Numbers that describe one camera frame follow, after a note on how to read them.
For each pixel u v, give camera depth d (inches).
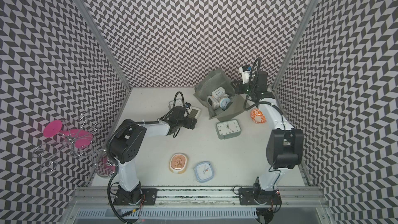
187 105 34.9
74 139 23.1
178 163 31.7
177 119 30.5
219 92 39.6
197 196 29.2
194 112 41.0
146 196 28.4
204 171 30.6
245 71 29.0
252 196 28.9
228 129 37.1
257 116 39.0
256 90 26.2
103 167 37.3
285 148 23.9
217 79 37.6
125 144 19.8
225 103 37.7
